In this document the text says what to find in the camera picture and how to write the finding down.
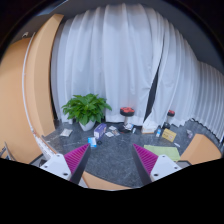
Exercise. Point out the green potted plant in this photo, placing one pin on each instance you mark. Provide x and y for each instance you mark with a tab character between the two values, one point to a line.
86	108

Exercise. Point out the white plant pot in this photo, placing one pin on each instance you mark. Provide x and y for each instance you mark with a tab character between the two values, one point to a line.
88	126

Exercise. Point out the white curtain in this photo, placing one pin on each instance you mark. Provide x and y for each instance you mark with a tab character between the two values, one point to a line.
132	56

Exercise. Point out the small water bottle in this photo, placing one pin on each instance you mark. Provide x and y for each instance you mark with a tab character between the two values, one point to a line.
159	130

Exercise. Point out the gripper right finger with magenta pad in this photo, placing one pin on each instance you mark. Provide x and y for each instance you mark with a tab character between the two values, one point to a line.
150	166

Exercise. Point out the small blue white box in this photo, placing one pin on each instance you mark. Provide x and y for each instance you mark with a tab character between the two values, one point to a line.
92	142

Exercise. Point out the yellow card sign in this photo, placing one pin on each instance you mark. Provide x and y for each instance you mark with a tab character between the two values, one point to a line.
169	135

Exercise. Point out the purple white box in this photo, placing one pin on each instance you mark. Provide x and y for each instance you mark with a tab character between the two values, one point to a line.
100	130

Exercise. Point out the green folded towel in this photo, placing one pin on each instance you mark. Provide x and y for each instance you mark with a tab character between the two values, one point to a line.
171	152

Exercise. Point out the red black stool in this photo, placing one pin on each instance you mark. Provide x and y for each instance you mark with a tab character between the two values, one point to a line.
170	115
127	112

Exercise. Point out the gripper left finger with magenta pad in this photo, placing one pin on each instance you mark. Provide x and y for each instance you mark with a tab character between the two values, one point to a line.
69	166

